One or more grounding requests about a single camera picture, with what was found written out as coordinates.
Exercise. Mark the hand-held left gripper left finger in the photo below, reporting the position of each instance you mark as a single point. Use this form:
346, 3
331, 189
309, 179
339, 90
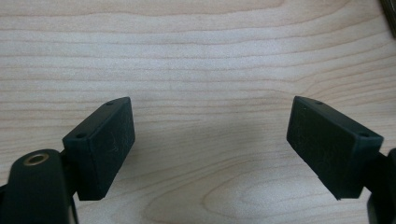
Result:
102, 149

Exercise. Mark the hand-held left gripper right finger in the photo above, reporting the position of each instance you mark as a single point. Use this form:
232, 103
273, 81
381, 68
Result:
330, 146

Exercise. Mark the dark object at table edge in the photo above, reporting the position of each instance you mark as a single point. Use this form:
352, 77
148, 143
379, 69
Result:
391, 15

